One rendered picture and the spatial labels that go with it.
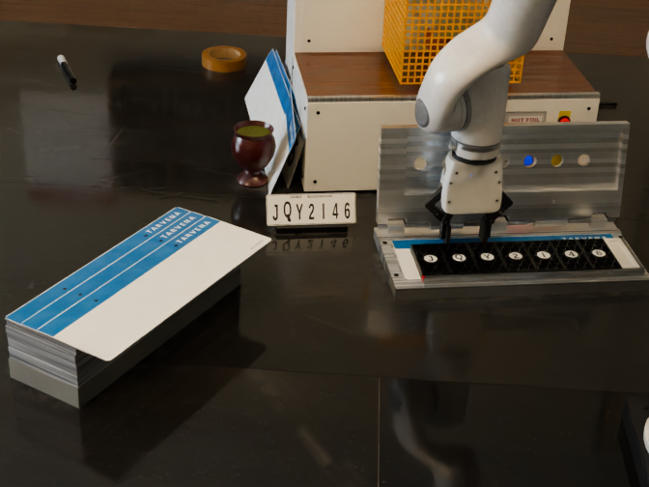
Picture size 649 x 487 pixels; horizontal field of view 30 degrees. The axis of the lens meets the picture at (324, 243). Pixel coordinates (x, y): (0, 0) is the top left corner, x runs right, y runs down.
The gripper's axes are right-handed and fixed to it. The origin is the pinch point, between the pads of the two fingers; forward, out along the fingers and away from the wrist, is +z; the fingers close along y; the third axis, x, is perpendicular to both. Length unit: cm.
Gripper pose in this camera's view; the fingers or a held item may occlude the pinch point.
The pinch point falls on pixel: (465, 233)
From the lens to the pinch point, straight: 210.6
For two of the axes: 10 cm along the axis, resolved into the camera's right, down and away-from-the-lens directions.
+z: -0.4, 8.6, 5.1
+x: -1.4, -5.1, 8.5
